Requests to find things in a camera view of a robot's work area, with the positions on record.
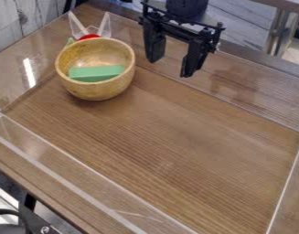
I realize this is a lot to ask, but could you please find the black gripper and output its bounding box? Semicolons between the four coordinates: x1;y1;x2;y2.
139;0;226;78

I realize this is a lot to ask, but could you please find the red fruit with green leaf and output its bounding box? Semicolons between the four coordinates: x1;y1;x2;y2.
65;34;100;46

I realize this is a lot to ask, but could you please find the wooden bowl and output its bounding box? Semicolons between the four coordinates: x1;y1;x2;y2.
55;37;135;101

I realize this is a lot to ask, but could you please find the green rectangular block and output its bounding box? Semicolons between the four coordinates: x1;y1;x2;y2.
68;64;124;82

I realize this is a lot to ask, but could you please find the metal table leg background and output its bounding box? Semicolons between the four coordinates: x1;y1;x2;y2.
264;9;299;58

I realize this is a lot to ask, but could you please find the clear acrylic corner bracket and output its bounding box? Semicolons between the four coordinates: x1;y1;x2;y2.
67;12;111;40

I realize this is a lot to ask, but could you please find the clear acrylic tray wall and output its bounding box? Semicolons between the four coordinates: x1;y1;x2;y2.
0;112;198;234

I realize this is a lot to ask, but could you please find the black table leg bracket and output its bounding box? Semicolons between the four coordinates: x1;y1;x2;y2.
19;194;61;234

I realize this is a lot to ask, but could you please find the black cable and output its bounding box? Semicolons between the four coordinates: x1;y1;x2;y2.
0;208;24;234

